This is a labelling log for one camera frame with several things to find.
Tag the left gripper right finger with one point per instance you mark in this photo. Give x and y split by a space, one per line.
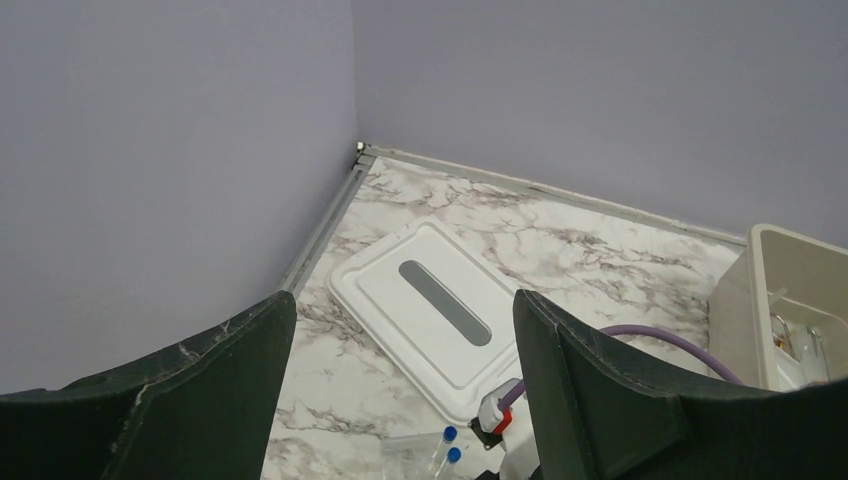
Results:
602 409

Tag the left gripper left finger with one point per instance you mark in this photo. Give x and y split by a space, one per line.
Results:
201 408

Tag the test tube blue cap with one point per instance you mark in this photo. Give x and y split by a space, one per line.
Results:
447 439
447 468

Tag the white bin lid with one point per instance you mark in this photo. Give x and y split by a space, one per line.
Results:
439 310

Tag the metal crucible tongs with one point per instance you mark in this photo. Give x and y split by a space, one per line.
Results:
799 353

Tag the beige plastic storage bin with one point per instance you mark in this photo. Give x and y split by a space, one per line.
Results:
780 272

